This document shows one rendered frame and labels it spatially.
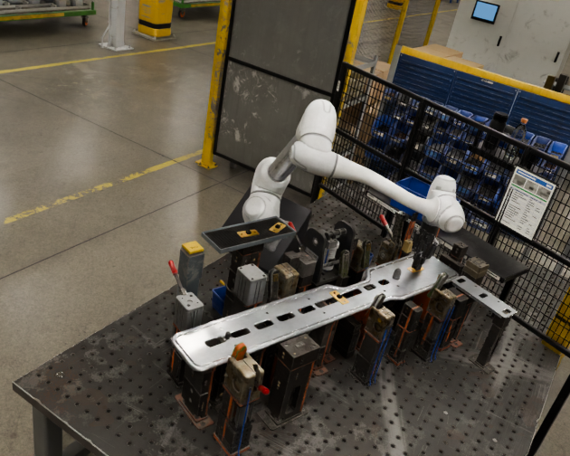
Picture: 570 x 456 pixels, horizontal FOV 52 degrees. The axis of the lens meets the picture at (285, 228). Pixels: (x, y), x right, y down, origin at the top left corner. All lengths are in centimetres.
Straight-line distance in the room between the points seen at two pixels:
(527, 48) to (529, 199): 631
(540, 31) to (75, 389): 793
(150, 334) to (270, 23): 312
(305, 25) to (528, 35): 489
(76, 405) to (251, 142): 348
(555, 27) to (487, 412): 706
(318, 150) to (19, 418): 188
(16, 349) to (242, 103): 283
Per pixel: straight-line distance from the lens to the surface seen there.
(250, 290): 217
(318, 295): 234
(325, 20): 470
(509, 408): 267
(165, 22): 1003
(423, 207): 232
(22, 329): 362
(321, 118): 238
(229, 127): 538
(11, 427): 313
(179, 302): 209
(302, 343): 205
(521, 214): 297
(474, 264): 278
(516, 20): 915
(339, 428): 227
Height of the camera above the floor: 233
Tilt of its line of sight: 29 degrees down
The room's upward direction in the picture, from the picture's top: 12 degrees clockwise
